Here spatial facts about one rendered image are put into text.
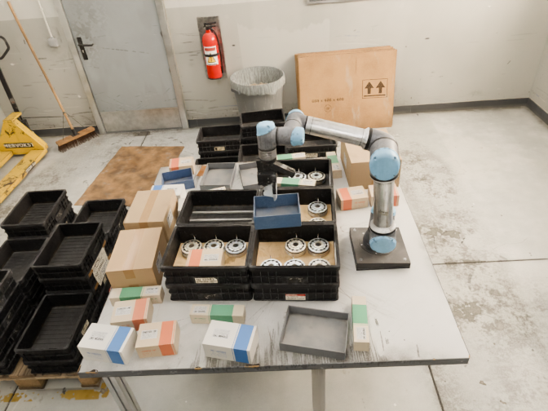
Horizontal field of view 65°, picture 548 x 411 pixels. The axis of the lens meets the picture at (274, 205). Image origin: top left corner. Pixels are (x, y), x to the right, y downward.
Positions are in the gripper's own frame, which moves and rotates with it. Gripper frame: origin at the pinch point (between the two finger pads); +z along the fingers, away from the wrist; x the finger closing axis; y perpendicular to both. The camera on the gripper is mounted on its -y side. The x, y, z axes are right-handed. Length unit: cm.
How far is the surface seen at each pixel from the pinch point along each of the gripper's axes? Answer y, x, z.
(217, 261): 27.8, 14.7, 23.5
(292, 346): -5, 47, 43
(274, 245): 3.0, -3.2, 29.5
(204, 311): 34, 30, 39
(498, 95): -238, -323, 69
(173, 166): 75, -91, 27
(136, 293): 68, 18, 38
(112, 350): 67, 51, 38
